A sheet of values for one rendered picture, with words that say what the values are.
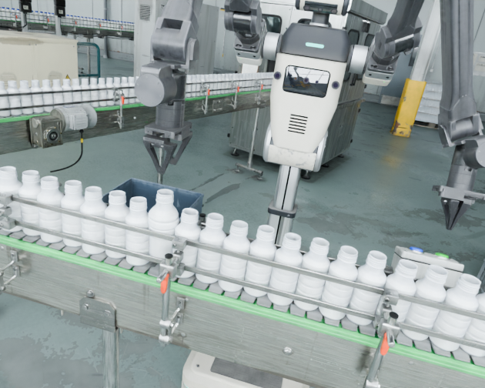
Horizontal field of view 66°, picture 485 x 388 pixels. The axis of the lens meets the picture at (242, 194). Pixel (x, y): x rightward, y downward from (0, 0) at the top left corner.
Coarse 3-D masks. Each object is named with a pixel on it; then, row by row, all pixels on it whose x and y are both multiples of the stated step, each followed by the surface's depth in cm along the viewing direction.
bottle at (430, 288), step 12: (432, 276) 75; (444, 276) 74; (420, 288) 76; (432, 288) 75; (432, 300) 75; (408, 312) 79; (420, 312) 77; (432, 312) 76; (420, 324) 78; (432, 324) 78; (408, 336) 80; (420, 336) 79
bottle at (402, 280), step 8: (400, 264) 76; (408, 264) 78; (400, 272) 76; (408, 272) 75; (392, 280) 77; (400, 280) 76; (408, 280) 75; (392, 288) 76; (400, 288) 75; (408, 288) 75; (400, 304) 76; (408, 304) 77; (376, 312) 81; (400, 312) 77; (400, 320) 78; (400, 328) 80
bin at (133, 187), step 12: (132, 180) 152; (144, 180) 151; (108, 192) 136; (132, 192) 154; (144, 192) 152; (156, 192) 151; (180, 192) 148; (192, 192) 147; (180, 204) 150; (192, 204) 137; (180, 216) 152
